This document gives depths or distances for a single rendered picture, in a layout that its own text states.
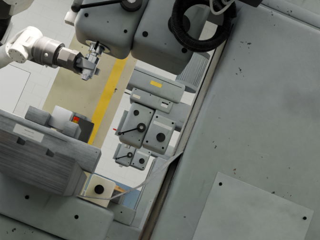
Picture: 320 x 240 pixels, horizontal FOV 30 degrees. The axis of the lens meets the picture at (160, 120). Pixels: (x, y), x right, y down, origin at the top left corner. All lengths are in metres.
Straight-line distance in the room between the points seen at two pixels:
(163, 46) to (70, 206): 0.56
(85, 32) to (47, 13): 9.56
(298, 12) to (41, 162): 1.06
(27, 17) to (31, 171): 10.27
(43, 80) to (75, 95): 7.48
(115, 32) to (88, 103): 1.82
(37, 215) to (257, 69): 0.76
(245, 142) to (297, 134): 0.16
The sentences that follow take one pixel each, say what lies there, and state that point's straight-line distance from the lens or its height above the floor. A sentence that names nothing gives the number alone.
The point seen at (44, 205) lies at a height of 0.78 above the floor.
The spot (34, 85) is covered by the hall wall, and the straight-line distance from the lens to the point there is 11.14.
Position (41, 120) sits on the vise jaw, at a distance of 1.69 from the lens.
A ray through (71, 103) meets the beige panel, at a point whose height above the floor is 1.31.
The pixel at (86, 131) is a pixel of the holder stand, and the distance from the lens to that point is 2.22.
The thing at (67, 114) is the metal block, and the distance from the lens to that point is 1.73.
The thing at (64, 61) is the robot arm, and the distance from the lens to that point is 1.93.
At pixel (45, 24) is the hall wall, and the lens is 11.38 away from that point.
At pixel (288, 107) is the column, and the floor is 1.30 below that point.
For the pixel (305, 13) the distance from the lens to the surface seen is 1.99.
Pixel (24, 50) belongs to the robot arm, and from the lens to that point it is 1.98.
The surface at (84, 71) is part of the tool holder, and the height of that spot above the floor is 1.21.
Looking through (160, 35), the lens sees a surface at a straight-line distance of 1.85.
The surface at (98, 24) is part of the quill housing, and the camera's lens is 1.87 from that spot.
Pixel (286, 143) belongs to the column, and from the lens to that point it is 1.76.
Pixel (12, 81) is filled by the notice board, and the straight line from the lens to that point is 11.20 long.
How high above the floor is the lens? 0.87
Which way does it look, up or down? 9 degrees up
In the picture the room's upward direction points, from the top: 22 degrees clockwise
